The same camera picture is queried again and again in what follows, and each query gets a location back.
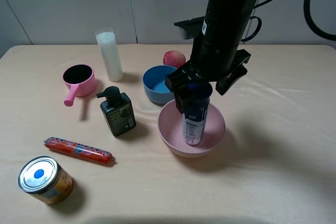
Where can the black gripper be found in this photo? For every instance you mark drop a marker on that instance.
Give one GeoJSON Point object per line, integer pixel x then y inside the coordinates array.
{"type": "Point", "coordinates": [214, 57]}

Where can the navy and white spray bottle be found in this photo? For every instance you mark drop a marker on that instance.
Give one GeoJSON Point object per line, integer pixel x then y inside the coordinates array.
{"type": "Point", "coordinates": [195, 115]}

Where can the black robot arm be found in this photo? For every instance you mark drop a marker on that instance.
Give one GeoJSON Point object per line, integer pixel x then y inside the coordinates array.
{"type": "Point", "coordinates": [231, 17]}

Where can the red apple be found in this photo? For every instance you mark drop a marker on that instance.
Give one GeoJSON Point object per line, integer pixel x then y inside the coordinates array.
{"type": "Point", "coordinates": [174, 58]}

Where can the blue plastic bowl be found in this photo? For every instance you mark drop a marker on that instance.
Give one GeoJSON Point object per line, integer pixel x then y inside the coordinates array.
{"type": "Point", "coordinates": [154, 84]}

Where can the large pink bowl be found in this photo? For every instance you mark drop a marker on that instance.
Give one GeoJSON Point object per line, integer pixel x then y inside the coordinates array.
{"type": "Point", "coordinates": [170, 125]}

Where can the black pump soap bottle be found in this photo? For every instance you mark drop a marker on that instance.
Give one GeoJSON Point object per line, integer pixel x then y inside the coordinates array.
{"type": "Point", "coordinates": [117, 110]}

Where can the tall white candle jar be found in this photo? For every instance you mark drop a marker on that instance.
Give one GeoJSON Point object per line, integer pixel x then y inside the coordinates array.
{"type": "Point", "coordinates": [106, 41]}

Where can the red packaged sausage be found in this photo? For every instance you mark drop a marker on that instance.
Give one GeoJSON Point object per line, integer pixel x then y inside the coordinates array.
{"type": "Point", "coordinates": [79, 150]}

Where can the beige tablecloth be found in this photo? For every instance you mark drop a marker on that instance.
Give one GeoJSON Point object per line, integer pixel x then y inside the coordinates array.
{"type": "Point", "coordinates": [276, 163]}

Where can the tin can with orange label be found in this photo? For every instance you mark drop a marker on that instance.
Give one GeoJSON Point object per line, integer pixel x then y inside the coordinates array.
{"type": "Point", "coordinates": [43, 178]}

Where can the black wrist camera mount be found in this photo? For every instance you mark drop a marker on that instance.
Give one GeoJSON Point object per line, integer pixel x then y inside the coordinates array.
{"type": "Point", "coordinates": [191, 27]}

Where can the pink pot with handle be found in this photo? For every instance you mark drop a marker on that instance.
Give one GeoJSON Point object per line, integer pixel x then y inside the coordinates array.
{"type": "Point", "coordinates": [80, 81]}

